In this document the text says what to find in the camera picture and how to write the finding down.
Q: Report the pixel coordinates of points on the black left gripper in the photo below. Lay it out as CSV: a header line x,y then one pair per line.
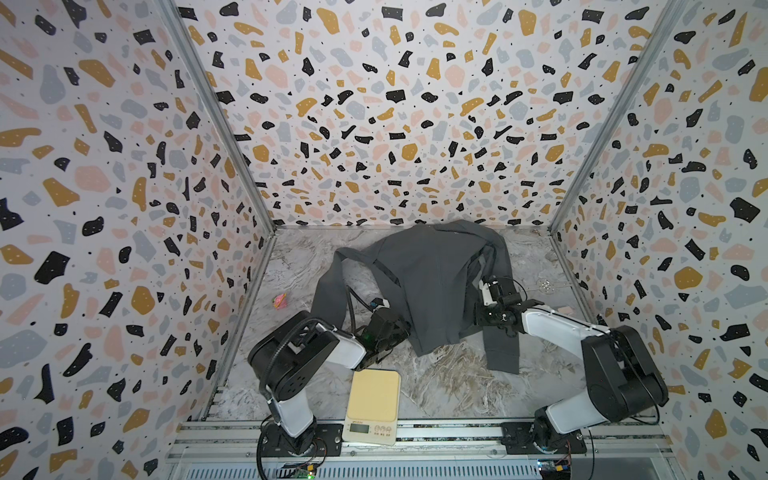
x,y
401,331

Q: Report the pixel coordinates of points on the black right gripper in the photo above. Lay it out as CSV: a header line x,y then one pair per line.
x,y
488,309

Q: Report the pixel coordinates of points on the grey zip-up jacket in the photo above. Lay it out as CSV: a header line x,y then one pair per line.
x,y
430,275

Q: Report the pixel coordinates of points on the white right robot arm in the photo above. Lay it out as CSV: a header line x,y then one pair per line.
x,y
622,379

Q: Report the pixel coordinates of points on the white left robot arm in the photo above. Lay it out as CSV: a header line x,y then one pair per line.
x,y
287,359

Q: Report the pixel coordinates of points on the clear acrylic perforated plate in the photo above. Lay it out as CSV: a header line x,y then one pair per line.
x,y
546,286

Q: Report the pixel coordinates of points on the cream kitchen scale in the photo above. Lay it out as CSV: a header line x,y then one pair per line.
x,y
373,407

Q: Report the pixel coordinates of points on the pink yellow flower toy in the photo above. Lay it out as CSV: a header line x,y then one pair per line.
x,y
280,301

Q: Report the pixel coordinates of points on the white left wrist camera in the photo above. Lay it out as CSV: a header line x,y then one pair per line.
x,y
379,303

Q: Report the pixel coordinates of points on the aluminium corner frame post left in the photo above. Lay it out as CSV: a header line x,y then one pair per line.
x,y
168,11

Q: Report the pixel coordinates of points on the aluminium corner frame post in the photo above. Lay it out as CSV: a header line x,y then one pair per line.
x,y
668,18
168,11

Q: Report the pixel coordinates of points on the aluminium corner frame post right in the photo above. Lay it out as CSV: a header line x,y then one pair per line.
x,y
668,18

